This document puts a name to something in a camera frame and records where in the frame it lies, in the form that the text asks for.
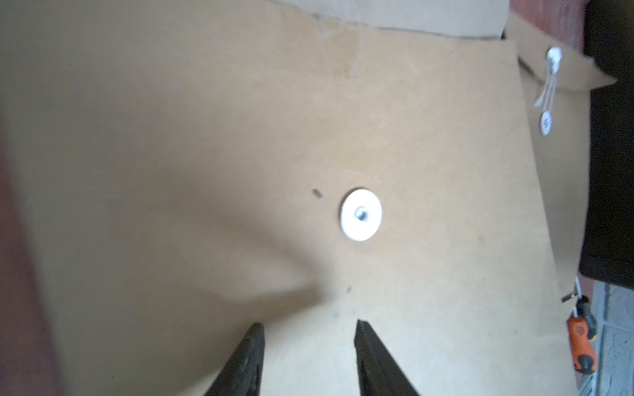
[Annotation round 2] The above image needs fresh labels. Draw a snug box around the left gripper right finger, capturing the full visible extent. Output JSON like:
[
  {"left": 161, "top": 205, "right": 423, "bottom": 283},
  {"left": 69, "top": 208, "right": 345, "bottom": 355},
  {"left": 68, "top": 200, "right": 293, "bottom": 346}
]
[{"left": 354, "top": 319, "right": 418, "bottom": 396}]

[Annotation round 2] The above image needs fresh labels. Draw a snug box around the orange handled screwdriver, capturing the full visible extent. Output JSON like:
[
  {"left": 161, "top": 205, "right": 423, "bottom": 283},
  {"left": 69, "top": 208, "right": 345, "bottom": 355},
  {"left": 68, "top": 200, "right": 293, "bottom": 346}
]
[{"left": 561, "top": 277, "right": 599, "bottom": 376}]

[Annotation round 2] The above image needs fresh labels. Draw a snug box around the black plastic toolbox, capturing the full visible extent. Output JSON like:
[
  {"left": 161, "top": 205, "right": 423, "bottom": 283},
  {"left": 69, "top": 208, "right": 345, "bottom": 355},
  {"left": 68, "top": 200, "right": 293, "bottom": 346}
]
[{"left": 580, "top": 1, "right": 633, "bottom": 289}]

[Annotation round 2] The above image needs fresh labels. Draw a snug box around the brown kraft file bag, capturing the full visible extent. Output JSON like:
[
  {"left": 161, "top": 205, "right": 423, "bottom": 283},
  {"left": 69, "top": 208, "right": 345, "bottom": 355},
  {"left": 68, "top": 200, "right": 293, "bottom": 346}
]
[{"left": 505, "top": 13, "right": 616, "bottom": 295}]

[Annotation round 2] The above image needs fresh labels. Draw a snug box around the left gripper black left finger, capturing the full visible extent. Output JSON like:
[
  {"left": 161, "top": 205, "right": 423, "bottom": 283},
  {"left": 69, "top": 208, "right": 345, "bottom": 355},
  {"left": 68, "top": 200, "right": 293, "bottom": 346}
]
[{"left": 204, "top": 323, "right": 265, "bottom": 396}]

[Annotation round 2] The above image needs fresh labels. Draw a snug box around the white closure string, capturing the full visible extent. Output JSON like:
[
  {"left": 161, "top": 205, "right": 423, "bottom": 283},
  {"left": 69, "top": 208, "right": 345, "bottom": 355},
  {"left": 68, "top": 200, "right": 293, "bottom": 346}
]
[{"left": 533, "top": 46, "right": 563, "bottom": 137}]

